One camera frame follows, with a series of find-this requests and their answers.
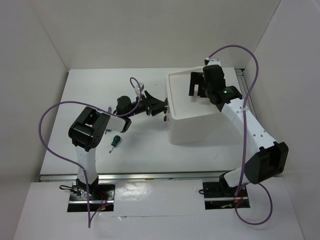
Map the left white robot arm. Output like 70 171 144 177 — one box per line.
68 91 168 200

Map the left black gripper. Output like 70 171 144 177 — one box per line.
126 90 167 118

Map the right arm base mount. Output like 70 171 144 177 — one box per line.
198 179 251 210

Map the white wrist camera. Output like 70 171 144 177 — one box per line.
204 57 221 66
134 82 144 97

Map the white drawer cabinet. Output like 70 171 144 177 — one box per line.
165 66 219 145

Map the aluminium rail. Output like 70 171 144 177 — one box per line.
39 171 224 182
234 68 257 118

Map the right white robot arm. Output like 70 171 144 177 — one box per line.
189 64 289 196

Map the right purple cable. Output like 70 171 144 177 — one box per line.
204 44 274 226

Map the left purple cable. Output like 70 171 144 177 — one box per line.
39 77 145 229

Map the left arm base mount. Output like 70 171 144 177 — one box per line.
59 183 116 213

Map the green stubby screwdriver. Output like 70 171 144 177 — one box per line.
109 135 121 153

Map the right side aluminium rail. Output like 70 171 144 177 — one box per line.
234 68 257 118

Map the purple cable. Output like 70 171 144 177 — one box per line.
39 77 145 229
204 44 274 226

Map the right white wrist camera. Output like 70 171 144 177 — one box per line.
204 57 221 66

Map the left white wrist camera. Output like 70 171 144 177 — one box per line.
134 82 144 97

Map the front aluminium rail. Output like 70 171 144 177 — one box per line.
39 171 224 182

